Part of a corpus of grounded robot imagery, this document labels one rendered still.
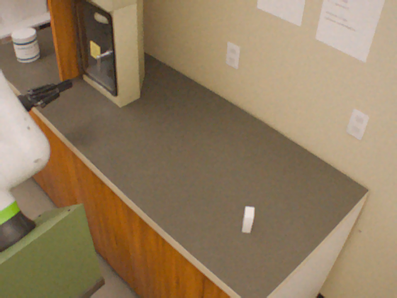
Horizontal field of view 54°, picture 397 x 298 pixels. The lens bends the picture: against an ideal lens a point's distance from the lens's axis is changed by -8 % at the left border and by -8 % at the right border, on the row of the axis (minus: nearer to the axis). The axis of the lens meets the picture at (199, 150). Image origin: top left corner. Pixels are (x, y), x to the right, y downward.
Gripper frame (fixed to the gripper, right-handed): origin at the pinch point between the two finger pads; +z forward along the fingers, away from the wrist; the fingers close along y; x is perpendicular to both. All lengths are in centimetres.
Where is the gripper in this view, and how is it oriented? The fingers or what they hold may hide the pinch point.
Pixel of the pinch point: (63, 86)
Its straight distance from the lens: 173.4
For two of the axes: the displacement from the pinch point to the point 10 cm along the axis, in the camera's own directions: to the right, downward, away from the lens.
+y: -7.0, -5.1, 5.0
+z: 7.2, -4.3, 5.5
